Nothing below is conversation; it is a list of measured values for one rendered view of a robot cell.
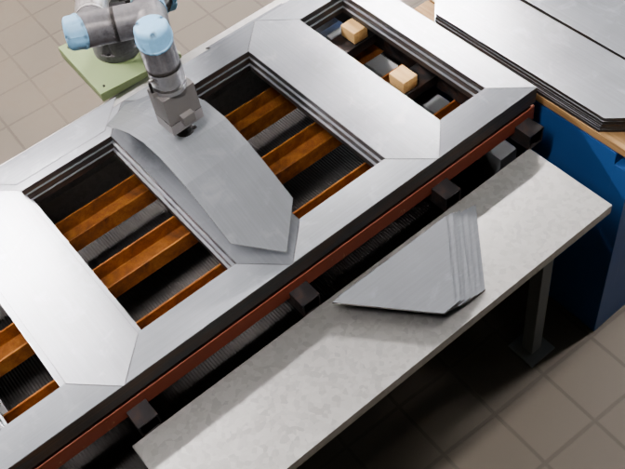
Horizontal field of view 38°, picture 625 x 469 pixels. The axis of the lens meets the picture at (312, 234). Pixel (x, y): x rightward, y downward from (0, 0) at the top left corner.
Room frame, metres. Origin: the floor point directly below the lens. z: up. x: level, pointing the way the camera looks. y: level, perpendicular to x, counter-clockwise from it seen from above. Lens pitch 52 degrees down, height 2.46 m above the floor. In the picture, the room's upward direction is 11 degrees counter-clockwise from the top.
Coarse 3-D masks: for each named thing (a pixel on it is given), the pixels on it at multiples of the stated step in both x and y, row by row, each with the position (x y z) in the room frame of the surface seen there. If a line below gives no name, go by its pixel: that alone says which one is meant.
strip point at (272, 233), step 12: (288, 204) 1.31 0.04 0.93; (276, 216) 1.29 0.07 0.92; (288, 216) 1.29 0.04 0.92; (252, 228) 1.26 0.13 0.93; (264, 228) 1.26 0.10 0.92; (276, 228) 1.26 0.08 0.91; (288, 228) 1.26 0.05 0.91; (240, 240) 1.24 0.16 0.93; (252, 240) 1.24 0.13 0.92; (264, 240) 1.24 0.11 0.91; (276, 240) 1.24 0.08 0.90
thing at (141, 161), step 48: (336, 0) 2.09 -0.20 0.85; (288, 96) 1.77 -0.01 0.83; (528, 96) 1.57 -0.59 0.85; (96, 144) 1.69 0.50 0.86; (144, 144) 1.66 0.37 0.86; (48, 192) 1.60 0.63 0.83; (288, 240) 1.26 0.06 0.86; (336, 240) 1.26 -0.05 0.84; (192, 336) 1.06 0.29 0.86; (144, 384) 0.99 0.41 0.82
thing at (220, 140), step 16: (224, 128) 1.49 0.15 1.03; (192, 144) 1.45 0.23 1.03; (208, 144) 1.45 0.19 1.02; (224, 144) 1.45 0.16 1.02; (240, 144) 1.45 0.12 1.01; (176, 160) 1.42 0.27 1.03; (192, 160) 1.42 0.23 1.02; (208, 160) 1.41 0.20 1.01; (176, 176) 1.38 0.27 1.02; (192, 176) 1.38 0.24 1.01
